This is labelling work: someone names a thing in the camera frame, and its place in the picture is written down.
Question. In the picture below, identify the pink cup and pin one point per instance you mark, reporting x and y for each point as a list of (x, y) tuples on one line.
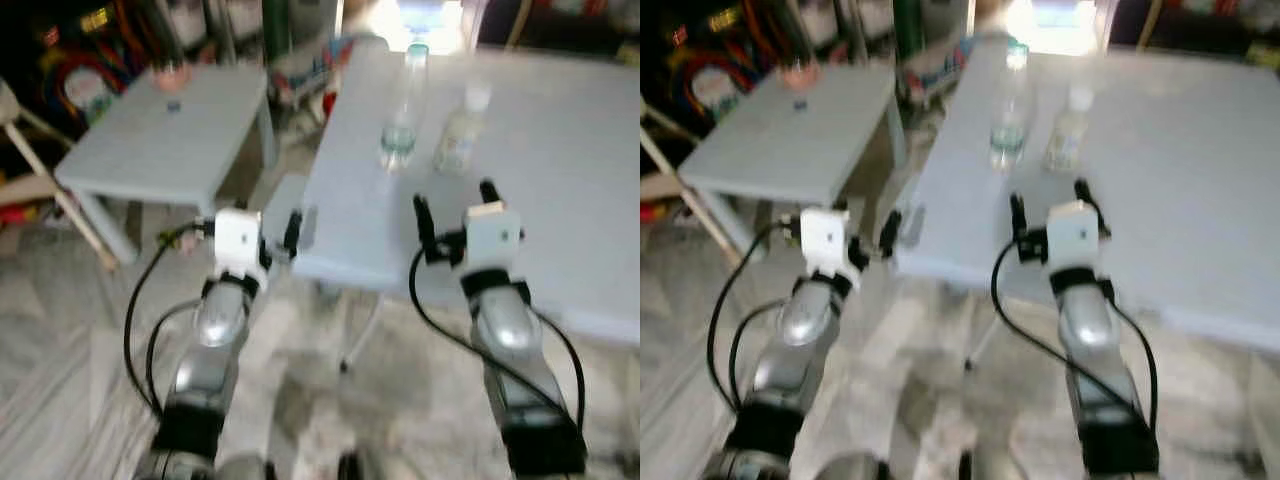
[(800, 75), (172, 75)]

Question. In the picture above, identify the printed carton box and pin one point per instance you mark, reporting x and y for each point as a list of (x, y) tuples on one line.
[(300, 72), (930, 70)]

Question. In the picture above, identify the wooden chair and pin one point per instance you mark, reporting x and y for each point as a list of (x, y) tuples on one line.
[(25, 188), (660, 185)]

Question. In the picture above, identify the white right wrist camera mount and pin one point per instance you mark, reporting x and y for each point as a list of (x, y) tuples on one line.
[(1078, 235), (495, 235)]

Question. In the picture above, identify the black robot foot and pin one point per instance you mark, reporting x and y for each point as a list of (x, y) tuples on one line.
[(967, 467)]

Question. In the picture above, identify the large white table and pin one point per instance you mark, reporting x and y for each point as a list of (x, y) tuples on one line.
[(540, 180), (1180, 180)]

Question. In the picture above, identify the dark green bottle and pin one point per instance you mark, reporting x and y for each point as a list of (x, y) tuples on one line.
[(276, 25), (907, 25)]

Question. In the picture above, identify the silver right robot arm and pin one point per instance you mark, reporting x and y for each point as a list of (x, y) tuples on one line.
[(1090, 330), (505, 330)]

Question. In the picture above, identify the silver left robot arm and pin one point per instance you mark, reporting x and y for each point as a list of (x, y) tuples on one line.
[(800, 320), (215, 320)]

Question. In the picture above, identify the small bottle with white cap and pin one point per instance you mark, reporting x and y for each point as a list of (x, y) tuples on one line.
[(460, 140), (1066, 140)]

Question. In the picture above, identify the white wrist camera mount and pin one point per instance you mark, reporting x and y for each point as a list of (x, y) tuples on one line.
[(1078, 235), (828, 240), (495, 235), (238, 240)]

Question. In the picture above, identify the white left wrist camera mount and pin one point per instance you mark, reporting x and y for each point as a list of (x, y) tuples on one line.
[(238, 240), (828, 240)]

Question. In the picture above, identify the small white table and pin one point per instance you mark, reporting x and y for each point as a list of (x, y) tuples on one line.
[(170, 140), (790, 140)]

